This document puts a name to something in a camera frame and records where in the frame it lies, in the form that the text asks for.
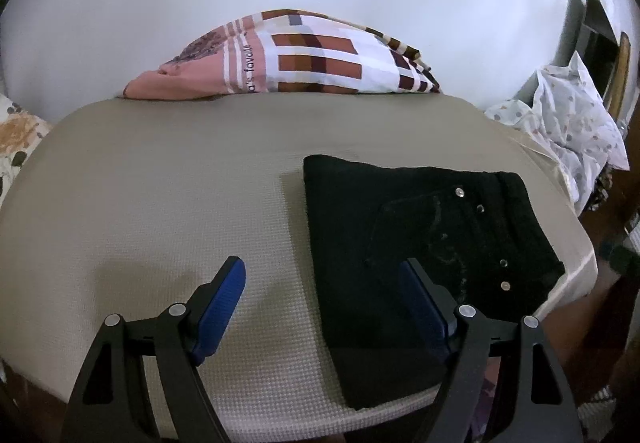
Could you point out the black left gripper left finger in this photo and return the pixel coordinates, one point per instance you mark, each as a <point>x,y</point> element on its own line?
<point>111,402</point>

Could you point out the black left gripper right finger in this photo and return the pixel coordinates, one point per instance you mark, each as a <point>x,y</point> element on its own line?
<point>502,380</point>

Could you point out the black pants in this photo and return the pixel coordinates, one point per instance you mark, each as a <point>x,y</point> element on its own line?
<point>473,233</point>

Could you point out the beige textured mattress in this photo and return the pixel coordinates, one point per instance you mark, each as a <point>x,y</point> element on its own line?
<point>127,206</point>

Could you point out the white dotted crumpled sheet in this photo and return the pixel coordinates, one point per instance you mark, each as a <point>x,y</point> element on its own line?
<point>568,126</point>

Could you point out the white floral pillow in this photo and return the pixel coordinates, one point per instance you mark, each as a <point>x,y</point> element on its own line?
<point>20,133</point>

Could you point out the pink brown checkered quilt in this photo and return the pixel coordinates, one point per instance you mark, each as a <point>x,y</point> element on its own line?
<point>287,50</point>

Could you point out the dark wall opening frame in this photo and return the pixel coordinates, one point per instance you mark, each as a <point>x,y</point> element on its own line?
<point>588,32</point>

